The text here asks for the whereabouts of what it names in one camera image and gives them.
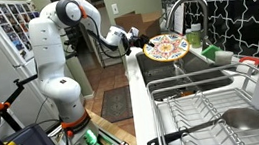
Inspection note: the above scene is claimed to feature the white light switch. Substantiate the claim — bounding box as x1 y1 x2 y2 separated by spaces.
110 2 120 16

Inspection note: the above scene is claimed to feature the metal wire dish rack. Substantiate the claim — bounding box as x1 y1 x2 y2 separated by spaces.
144 60 259 145

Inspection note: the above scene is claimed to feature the wooden platform board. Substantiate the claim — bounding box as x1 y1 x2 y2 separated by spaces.
87 103 138 145

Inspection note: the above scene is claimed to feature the steel ladle with black handle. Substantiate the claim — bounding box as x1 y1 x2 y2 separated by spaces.
143 104 259 145

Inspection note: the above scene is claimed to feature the short green soap bottle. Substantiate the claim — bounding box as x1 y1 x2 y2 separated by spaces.
184 28 194 44

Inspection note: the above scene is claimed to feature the dark patterned door rug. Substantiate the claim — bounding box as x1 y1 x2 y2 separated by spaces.
96 85 135 125

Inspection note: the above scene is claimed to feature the white sponge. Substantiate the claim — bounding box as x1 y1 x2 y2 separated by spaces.
212 48 236 67

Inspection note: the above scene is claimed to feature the white paper card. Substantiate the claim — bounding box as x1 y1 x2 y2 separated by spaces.
170 3 189 37

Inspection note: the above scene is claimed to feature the tall green soap bottle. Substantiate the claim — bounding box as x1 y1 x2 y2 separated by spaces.
189 22 205 49

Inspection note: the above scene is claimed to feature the green sponge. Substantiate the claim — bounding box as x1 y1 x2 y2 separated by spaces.
200 43 224 63

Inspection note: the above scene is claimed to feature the metal wire shelf rack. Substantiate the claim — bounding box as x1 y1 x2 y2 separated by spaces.
92 32 125 70

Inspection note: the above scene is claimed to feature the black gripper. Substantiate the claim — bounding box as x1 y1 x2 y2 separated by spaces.
126 32 155 51

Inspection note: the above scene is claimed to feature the photo collage sheet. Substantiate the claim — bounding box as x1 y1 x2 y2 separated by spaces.
0 0 47 64

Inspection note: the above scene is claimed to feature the brown cardboard box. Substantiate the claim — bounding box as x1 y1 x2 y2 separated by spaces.
114 7 165 44

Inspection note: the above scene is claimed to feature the red and white scrubber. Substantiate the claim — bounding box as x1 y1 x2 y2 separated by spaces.
234 53 259 76

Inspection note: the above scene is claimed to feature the colourful floral ceramic plate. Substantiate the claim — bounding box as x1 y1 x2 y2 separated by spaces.
140 30 192 65

